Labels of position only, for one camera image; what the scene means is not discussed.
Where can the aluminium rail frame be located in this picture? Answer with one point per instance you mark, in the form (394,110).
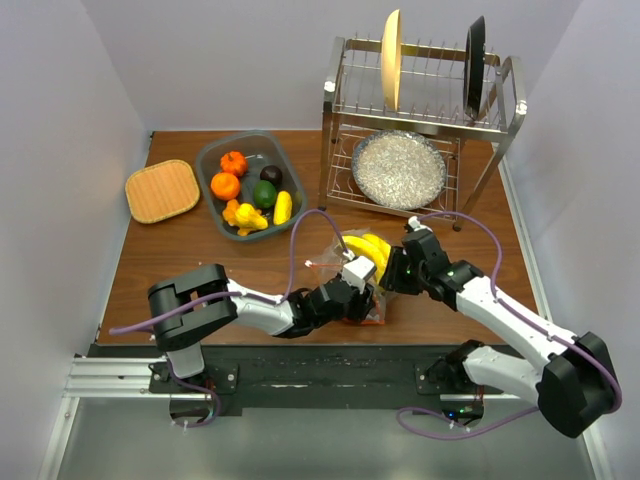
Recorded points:
(133,418)

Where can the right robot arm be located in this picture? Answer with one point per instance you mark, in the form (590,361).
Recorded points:
(569,378)

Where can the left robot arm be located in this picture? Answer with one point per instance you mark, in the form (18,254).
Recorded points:
(197,304)

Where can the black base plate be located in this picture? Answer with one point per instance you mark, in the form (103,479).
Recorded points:
(386,377)

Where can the clear zip top bag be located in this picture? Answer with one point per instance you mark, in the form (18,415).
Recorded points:
(329,264)

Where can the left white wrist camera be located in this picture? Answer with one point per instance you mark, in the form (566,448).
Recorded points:
(358,271)

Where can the orange fake food piece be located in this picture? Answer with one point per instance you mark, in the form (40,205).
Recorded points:
(228,215)

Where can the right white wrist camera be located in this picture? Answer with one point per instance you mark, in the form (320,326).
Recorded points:
(414,224)

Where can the orange fake fruit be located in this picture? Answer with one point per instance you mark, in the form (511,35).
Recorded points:
(225,186)

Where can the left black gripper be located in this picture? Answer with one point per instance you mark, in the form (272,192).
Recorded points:
(362,303)

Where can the yellow fake banana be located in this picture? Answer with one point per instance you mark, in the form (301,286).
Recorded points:
(372,247)

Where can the steel dish rack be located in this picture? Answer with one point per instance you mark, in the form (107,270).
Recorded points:
(430,104)

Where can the woven bamboo coaster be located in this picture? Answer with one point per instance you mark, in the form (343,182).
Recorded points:
(161,191)

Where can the small orange fake pumpkin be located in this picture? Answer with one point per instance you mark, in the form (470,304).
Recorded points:
(234,162)

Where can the yellow fake squash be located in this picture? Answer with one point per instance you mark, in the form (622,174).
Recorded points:
(249,218)

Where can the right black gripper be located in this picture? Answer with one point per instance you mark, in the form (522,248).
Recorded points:
(392,278)

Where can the dark purple fake plum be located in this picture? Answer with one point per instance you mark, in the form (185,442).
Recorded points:
(272,174)

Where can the beige wooden plate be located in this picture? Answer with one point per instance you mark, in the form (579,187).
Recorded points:
(391,59)

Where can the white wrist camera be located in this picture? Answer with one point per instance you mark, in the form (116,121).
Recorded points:
(414,224)
(358,271)

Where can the clear plastic container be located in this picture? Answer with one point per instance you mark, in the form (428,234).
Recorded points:
(261,149)

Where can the green fake lime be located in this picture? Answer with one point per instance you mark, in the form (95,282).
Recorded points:
(264,194)

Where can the yellow fake corn cob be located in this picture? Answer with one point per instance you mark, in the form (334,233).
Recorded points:
(282,208)

